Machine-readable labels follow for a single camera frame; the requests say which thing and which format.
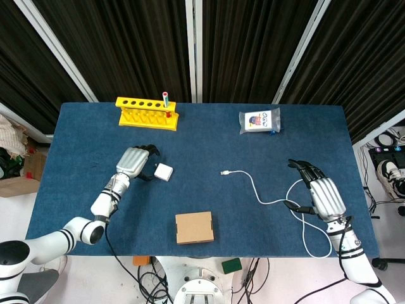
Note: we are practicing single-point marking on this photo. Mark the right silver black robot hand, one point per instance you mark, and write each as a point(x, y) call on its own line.
point(327, 198)

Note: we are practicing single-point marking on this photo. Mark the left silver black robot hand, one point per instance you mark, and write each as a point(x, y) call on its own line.
point(131, 160)

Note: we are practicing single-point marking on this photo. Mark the white power adapter cube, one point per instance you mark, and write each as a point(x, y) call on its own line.
point(163, 172)

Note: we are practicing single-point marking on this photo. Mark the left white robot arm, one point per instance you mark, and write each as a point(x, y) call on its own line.
point(47, 242)

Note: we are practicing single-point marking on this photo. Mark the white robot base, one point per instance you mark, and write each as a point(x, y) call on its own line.
point(199, 285)

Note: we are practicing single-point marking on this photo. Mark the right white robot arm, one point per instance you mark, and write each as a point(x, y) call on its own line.
point(356, 263)

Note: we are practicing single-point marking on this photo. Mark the yellow test tube rack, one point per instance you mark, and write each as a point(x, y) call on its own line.
point(142, 122)

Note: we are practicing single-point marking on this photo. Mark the white black sneaker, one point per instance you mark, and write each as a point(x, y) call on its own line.
point(392, 177)

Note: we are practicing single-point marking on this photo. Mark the test tube with green label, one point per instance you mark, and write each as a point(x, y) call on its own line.
point(166, 100)

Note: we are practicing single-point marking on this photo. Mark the black equipment box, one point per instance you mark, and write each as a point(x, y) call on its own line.
point(384, 153)

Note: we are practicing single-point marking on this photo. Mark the blue table cloth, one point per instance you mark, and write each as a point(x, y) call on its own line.
point(202, 190)

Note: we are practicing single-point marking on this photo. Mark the black table foot with caster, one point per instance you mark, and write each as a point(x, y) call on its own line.
point(379, 263)

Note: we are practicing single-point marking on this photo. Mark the blue wrapped candy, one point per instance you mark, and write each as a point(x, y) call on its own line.
point(271, 132)

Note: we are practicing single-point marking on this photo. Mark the brown cardboard box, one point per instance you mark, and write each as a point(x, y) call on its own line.
point(194, 228)

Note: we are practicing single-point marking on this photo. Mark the orange block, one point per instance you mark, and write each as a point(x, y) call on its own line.
point(140, 260)

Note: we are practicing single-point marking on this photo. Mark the clear plastic packet white contents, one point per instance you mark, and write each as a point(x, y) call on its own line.
point(259, 122)

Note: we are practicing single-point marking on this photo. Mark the brown cardboard carton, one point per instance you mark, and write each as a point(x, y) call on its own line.
point(28, 171)

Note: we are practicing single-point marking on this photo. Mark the black pleated curtain panel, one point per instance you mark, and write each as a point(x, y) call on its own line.
point(126, 47)
point(31, 63)
point(246, 47)
point(364, 47)

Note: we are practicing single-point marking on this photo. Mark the green pad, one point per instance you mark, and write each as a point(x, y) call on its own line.
point(231, 266)

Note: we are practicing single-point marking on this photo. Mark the beige crumpled fabric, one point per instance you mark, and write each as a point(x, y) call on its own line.
point(11, 130)

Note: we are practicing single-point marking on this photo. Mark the white partition frame post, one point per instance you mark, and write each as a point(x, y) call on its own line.
point(57, 47)
point(193, 47)
point(300, 54)

